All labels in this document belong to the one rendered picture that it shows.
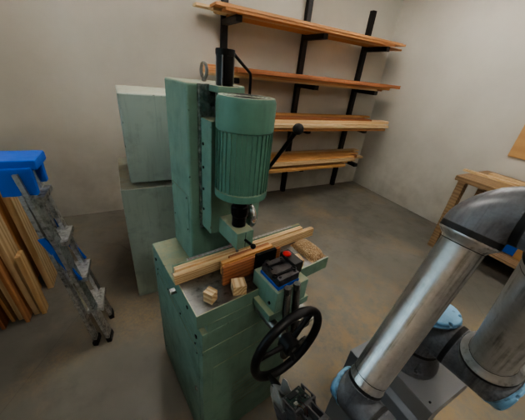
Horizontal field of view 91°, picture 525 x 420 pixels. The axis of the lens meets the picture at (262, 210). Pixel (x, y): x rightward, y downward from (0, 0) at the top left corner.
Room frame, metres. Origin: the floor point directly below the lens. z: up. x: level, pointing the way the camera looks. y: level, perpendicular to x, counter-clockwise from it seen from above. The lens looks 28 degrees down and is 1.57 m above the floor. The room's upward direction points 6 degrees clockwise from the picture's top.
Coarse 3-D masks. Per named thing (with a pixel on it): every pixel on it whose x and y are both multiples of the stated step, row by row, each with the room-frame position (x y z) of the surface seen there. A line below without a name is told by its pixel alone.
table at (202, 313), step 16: (304, 272) 0.81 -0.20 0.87; (176, 288) 0.67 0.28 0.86; (192, 288) 0.63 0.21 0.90; (224, 288) 0.65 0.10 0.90; (256, 288) 0.67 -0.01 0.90; (192, 304) 0.57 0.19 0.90; (208, 304) 0.57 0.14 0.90; (224, 304) 0.58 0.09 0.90; (240, 304) 0.62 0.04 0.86; (256, 304) 0.64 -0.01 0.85; (192, 320) 0.55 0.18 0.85; (208, 320) 0.55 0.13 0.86
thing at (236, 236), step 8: (224, 216) 0.85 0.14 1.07; (224, 224) 0.81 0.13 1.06; (224, 232) 0.81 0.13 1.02; (232, 232) 0.76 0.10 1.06; (240, 232) 0.75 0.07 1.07; (248, 232) 0.77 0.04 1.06; (232, 240) 0.76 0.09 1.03; (240, 240) 0.75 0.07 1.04; (248, 240) 0.77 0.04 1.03; (240, 248) 0.75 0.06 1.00
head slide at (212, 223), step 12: (204, 120) 0.86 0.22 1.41; (204, 132) 0.86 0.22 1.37; (204, 144) 0.86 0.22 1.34; (204, 156) 0.86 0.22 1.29; (204, 168) 0.86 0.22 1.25; (204, 180) 0.86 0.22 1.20; (204, 192) 0.86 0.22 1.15; (204, 204) 0.86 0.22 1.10; (216, 204) 0.84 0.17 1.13; (228, 204) 0.87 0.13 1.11; (204, 216) 0.87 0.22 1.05; (216, 216) 0.84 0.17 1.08; (216, 228) 0.84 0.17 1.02
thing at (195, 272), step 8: (296, 232) 1.00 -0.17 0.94; (304, 232) 1.02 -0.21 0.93; (272, 240) 0.91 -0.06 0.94; (280, 240) 0.92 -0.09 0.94; (288, 240) 0.96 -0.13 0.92; (296, 240) 0.99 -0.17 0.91; (224, 256) 0.77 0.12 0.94; (200, 264) 0.71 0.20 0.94; (208, 264) 0.72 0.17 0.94; (216, 264) 0.73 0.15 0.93; (176, 272) 0.66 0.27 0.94; (184, 272) 0.66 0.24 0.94; (192, 272) 0.68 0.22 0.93; (200, 272) 0.69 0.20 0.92; (208, 272) 0.71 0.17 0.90; (176, 280) 0.64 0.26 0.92; (184, 280) 0.66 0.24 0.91
